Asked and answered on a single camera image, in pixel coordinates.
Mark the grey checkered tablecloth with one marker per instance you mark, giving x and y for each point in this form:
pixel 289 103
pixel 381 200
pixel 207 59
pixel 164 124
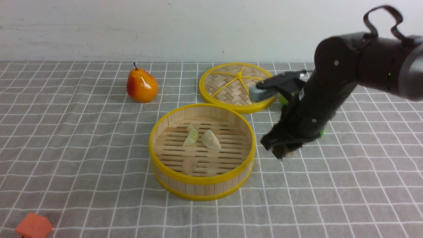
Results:
pixel 74 148

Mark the green foam cube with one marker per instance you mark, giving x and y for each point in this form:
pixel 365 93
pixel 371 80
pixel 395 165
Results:
pixel 322 131

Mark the woven bamboo steamer lid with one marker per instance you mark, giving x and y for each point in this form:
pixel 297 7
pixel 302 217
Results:
pixel 227 85

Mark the pink dumpling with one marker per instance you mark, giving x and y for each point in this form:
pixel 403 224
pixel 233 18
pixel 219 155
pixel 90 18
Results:
pixel 188 166

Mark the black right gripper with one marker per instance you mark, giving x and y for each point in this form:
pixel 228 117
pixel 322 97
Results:
pixel 300 123

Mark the white pleated dumpling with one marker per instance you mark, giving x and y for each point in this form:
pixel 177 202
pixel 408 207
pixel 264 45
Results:
pixel 291 154

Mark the green dumpling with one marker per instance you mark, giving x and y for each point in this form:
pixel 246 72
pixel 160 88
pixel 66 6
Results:
pixel 193 136

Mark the bamboo steamer tray yellow rim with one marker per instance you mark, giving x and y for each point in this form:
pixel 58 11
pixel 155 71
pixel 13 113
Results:
pixel 219 172

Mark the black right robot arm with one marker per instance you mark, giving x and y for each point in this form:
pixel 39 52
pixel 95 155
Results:
pixel 382 58

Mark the orange yellow pear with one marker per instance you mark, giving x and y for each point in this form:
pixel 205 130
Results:
pixel 141 86

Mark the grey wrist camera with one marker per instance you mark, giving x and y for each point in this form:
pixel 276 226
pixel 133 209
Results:
pixel 285 84

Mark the green striped ball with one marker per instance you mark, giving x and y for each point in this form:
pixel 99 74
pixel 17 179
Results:
pixel 286 101

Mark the orange foam block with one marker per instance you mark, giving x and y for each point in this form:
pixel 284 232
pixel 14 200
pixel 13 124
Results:
pixel 34 226

